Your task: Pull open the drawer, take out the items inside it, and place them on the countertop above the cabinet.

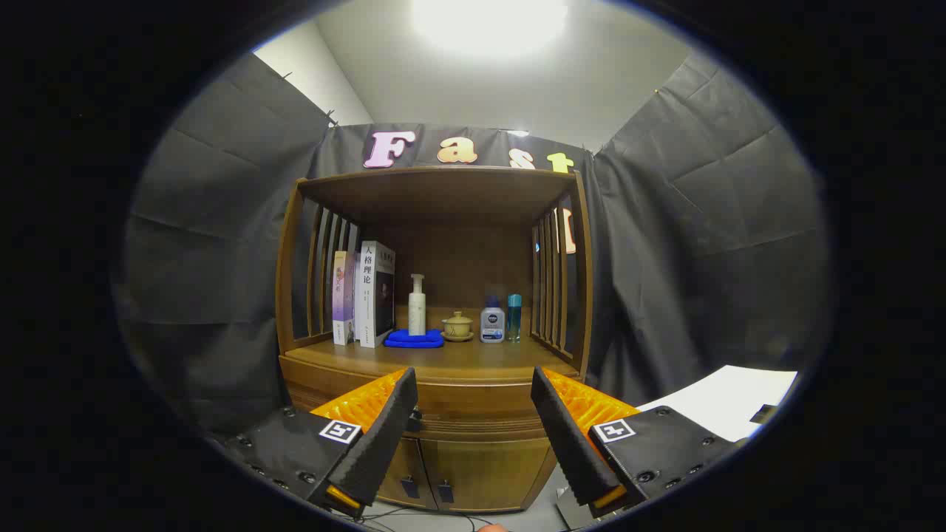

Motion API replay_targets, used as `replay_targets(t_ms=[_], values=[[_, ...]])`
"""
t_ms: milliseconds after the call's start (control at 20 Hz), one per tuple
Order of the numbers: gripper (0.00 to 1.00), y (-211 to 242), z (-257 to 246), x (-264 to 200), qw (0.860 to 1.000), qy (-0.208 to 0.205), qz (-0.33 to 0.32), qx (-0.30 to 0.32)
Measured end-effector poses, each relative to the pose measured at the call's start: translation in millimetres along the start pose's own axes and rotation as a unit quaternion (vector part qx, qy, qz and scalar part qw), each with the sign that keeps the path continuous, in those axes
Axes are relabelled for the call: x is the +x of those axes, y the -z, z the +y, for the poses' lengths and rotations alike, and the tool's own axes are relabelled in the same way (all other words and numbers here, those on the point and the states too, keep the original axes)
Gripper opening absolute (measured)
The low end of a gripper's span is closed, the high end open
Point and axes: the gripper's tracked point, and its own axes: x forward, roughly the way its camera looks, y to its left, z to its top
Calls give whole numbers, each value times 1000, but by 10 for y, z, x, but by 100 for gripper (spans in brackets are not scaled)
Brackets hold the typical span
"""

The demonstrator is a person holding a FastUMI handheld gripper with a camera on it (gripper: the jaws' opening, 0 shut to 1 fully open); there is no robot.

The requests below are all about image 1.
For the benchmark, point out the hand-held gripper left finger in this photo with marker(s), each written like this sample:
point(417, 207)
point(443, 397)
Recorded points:
point(384, 436)

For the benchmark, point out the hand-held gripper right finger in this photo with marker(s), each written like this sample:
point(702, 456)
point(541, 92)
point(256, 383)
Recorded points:
point(569, 436)

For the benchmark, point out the wooden drawer with black knob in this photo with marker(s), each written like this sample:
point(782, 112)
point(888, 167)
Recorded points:
point(473, 406)

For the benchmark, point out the wooden cabinet door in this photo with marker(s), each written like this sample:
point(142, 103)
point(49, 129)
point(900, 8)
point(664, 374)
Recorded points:
point(412, 462)
point(488, 473)

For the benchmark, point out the wooden countertop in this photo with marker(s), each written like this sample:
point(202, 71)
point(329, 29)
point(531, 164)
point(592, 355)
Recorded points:
point(473, 358)

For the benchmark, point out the wooden cabinet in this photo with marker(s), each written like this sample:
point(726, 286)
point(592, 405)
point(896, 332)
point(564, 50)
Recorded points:
point(443, 196)

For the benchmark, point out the folded blue cloth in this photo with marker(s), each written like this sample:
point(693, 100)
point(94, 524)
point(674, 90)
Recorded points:
point(414, 340)

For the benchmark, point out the white pump bottle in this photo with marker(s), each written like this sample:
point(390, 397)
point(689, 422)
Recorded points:
point(417, 314)

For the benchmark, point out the teal bottle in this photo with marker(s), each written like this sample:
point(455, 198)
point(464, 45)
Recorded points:
point(514, 318)

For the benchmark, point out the tan lidded teacup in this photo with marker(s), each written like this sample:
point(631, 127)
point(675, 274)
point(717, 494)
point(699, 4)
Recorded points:
point(457, 325)

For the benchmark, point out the white bottle with blue cap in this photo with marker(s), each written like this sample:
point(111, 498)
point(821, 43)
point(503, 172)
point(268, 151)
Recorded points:
point(492, 325)

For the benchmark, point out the thick white book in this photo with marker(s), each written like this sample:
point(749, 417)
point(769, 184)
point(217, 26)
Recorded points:
point(367, 295)

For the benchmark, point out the purple book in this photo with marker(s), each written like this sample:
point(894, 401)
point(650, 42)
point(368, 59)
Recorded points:
point(343, 295)

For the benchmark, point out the white table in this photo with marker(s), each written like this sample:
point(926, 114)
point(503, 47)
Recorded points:
point(724, 399)

